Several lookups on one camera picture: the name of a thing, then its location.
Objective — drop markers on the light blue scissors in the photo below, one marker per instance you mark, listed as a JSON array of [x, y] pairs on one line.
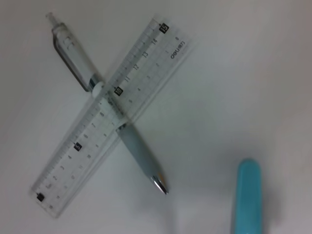
[[247, 195]]

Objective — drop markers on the grey clear ballpoint pen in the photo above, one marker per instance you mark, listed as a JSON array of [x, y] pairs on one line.
[[141, 148]]

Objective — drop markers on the transparent plastic ruler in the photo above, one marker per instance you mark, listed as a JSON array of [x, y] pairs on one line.
[[83, 151]]

